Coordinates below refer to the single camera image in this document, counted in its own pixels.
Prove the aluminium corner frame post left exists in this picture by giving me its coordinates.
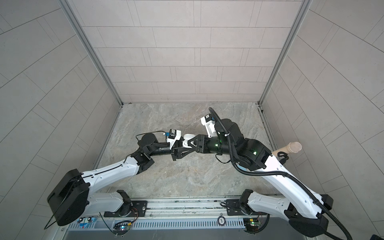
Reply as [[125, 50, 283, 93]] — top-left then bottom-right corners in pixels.
[[58, 0, 124, 108]]

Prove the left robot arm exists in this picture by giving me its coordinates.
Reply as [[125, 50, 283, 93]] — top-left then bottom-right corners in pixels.
[[47, 130, 196, 226]]

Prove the left green circuit board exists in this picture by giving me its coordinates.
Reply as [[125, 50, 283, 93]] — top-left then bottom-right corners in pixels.
[[114, 220, 133, 232]]

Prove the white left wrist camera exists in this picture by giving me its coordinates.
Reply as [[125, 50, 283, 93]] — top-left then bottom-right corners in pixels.
[[166, 129, 181, 150]]

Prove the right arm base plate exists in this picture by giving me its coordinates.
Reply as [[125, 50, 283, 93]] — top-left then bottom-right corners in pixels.
[[221, 199, 259, 216]]

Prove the right green circuit board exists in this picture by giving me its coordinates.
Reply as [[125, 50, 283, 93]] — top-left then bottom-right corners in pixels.
[[243, 218, 261, 234]]

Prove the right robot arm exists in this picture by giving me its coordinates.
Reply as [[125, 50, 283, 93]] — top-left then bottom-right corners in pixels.
[[183, 115, 336, 238]]

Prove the green circuit board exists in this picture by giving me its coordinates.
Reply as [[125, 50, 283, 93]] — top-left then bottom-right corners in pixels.
[[114, 220, 133, 232], [243, 218, 261, 234]]

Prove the beige wooden handle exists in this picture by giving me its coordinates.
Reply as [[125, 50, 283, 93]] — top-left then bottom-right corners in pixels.
[[272, 142, 302, 157]]

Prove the black round stand base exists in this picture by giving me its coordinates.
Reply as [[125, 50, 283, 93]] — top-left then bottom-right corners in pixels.
[[277, 152, 289, 165]]

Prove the small round speaker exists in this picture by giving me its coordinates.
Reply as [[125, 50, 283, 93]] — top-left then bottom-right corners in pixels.
[[217, 216, 226, 226]]

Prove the aluminium corner frame post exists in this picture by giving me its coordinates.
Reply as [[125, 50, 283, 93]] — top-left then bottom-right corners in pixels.
[[58, 0, 124, 108], [258, 0, 312, 106]]

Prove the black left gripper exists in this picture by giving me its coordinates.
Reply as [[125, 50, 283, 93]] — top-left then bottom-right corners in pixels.
[[146, 138, 193, 164]]

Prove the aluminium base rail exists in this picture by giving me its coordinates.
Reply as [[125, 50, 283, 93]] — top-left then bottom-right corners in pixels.
[[58, 196, 311, 221]]

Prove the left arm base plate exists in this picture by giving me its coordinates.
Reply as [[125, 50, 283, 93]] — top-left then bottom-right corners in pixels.
[[103, 201, 148, 218]]

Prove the aluminium corner frame post right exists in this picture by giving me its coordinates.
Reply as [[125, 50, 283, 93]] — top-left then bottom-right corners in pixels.
[[258, 0, 312, 106]]

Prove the black corrugated cable conduit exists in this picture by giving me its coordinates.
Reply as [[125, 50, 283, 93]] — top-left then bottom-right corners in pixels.
[[208, 107, 353, 240]]

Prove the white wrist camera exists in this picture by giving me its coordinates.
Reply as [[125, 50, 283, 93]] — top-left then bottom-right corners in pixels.
[[201, 114, 218, 138], [166, 129, 181, 150]]

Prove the white earbud charging case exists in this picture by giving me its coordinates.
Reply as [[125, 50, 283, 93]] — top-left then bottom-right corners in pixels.
[[182, 134, 196, 149]]

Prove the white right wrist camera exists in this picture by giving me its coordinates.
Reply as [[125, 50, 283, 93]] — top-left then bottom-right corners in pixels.
[[201, 114, 218, 138]]

